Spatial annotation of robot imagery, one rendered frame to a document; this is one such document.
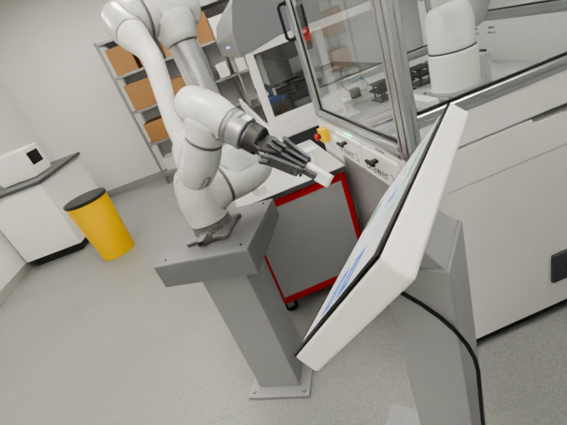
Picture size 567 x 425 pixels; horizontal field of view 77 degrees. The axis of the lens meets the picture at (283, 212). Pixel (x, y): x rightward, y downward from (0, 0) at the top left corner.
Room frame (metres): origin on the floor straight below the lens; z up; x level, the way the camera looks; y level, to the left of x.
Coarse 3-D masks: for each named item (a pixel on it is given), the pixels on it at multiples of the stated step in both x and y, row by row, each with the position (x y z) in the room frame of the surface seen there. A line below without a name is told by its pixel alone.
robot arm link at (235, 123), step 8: (232, 112) 0.90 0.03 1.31; (240, 112) 0.90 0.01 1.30; (224, 120) 0.89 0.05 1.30; (232, 120) 0.88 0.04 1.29; (240, 120) 0.88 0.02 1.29; (248, 120) 0.88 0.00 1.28; (224, 128) 0.88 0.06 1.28; (232, 128) 0.87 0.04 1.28; (240, 128) 0.86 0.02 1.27; (224, 136) 0.88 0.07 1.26; (232, 136) 0.87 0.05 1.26; (240, 136) 0.87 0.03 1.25; (232, 144) 0.88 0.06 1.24; (240, 144) 0.88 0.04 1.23
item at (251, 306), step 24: (264, 264) 1.30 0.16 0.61; (216, 288) 1.20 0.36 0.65; (240, 288) 1.16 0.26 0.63; (264, 288) 1.22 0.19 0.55; (240, 312) 1.18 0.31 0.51; (264, 312) 1.15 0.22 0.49; (288, 312) 1.32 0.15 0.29; (240, 336) 1.20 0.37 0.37; (264, 336) 1.16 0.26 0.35; (288, 336) 1.23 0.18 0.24; (264, 360) 1.18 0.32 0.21; (288, 360) 1.15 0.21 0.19; (264, 384) 1.20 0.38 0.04; (288, 384) 1.16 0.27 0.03
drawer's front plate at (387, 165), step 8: (368, 152) 1.30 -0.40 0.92; (376, 152) 1.25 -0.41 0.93; (384, 160) 1.17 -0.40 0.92; (392, 160) 1.13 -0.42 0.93; (368, 168) 1.35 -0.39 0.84; (384, 168) 1.18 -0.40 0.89; (392, 168) 1.11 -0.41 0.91; (400, 168) 1.09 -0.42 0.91; (376, 176) 1.28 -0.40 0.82; (384, 176) 1.20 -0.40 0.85
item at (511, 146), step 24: (528, 120) 1.03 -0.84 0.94; (552, 120) 1.03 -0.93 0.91; (336, 144) 1.78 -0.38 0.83; (480, 144) 1.02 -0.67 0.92; (504, 144) 1.02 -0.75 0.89; (528, 144) 1.03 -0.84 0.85; (552, 144) 1.03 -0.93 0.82; (456, 168) 1.01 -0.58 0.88; (480, 168) 1.01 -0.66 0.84; (504, 168) 1.02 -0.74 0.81
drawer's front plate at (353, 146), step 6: (336, 132) 1.66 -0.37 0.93; (336, 138) 1.68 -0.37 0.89; (342, 138) 1.59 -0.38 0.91; (348, 138) 1.51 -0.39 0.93; (348, 144) 1.52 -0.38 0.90; (354, 144) 1.44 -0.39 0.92; (360, 144) 1.40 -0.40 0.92; (342, 150) 1.64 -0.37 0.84; (348, 150) 1.54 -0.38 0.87; (354, 150) 1.46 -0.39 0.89; (360, 150) 1.40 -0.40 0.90; (348, 156) 1.56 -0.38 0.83; (354, 156) 1.48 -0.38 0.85; (360, 156) 1.40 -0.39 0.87; (360, 162) 1.42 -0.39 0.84
